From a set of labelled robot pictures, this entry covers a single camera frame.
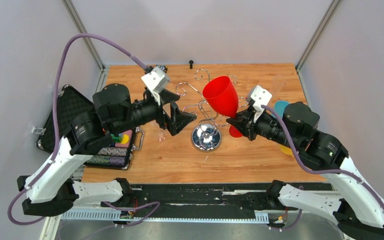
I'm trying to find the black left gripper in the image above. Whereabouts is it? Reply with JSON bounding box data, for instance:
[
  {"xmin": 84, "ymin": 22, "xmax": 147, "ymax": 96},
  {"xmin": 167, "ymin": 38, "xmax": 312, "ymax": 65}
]
[{"xmin": 111, "ymin": 87, "xmax": 197, "ymax": 135}]

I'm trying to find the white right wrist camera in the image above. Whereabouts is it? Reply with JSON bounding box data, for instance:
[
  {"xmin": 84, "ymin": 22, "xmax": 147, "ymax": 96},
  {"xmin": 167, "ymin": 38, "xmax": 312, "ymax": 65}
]
[{"xmin": 245, "ymin": 85, "xmax": 273, "ymax": 123}]

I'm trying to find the yellow wine glass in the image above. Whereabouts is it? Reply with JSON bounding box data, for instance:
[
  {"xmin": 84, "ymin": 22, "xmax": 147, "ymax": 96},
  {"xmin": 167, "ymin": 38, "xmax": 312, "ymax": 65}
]
[{"xmin": 279, "ymin": 145, "xmax": 293, "ymax": 155}]

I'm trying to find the clear wine glass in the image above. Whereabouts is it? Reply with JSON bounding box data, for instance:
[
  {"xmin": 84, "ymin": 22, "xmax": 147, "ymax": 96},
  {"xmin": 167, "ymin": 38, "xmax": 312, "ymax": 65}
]
[{"xmin": 152, "ymin": 121, "xmax": 167, "ymax": 143}]

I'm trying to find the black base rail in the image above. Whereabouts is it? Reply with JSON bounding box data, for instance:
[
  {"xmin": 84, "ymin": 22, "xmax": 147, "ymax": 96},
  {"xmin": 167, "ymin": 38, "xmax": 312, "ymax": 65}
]
[{"xmin": 112, "ymin": 183, "xmax": 287, "ymax": 220}]

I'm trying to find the clear champagne flute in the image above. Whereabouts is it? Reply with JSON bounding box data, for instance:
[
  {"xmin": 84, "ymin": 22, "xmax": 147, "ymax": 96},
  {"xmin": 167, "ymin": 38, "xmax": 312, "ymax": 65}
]
[{"xmin": 267, "ymin": 74, "xmax": 286, "ymax": 101}]

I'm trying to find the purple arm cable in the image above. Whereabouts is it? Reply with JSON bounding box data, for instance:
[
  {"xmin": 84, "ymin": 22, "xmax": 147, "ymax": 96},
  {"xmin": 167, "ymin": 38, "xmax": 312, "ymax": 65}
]
[
  {"xmin": 260, "ymin": 104, "xmax": 384, "ymax": 240},
  {"xmin": 7, "ymin": 33, "xmax": 162, "ymax": 240}
]

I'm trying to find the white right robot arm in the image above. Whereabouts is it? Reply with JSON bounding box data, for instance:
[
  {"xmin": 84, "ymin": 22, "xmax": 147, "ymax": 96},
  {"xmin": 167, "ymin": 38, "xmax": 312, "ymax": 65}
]
[{"xmin": 227, "ymin": 102, "xmax": 384, "ymax": 240}]

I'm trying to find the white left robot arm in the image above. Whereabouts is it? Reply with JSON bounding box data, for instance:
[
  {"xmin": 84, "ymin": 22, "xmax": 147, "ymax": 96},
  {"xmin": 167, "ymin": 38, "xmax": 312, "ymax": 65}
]
[{"xmin": 17, "ymin": 83, "xmax": 196, "ymax": 217}]

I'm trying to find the blue wine glass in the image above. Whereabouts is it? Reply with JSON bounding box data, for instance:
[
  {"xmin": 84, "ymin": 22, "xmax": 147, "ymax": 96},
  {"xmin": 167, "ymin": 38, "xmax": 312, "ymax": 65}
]
[{"xmin": 274, "ymin": 100, "xmax": 290, "ymax": 117}]

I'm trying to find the small black clip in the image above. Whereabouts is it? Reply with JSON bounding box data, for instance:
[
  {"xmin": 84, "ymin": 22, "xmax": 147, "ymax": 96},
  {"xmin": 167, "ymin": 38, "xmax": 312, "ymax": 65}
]
[{"xmin": 157, "ymin": 65, "xmax": 168, "ymax": 73}]

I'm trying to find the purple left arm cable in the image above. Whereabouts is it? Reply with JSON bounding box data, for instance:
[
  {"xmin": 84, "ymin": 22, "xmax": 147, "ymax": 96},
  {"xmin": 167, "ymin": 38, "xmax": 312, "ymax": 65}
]
[{"xmin": 7, "ymin": 33, "xmax": 162, "ymax": 240}]

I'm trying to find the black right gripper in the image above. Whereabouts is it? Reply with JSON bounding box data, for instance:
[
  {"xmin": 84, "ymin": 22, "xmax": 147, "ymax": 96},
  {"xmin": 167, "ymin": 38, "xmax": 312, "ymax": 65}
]
[{"xmin": 226, "ymin": 107, "xmax": 299, "ymax": 150}]

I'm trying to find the red wine glass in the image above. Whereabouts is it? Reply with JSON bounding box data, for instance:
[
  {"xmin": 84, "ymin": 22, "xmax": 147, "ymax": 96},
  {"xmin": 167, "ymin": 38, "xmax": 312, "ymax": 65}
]
[{"xmin": 201, "ymin": 75, "xmax": 245, "ymax": 139}]

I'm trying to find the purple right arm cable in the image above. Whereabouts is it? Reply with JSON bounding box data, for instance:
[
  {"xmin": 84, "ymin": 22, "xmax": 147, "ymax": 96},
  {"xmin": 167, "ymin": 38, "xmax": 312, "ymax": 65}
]
[{"xmin": 260, "ymin": 104, "xmax": 384, "ymax": 240}]

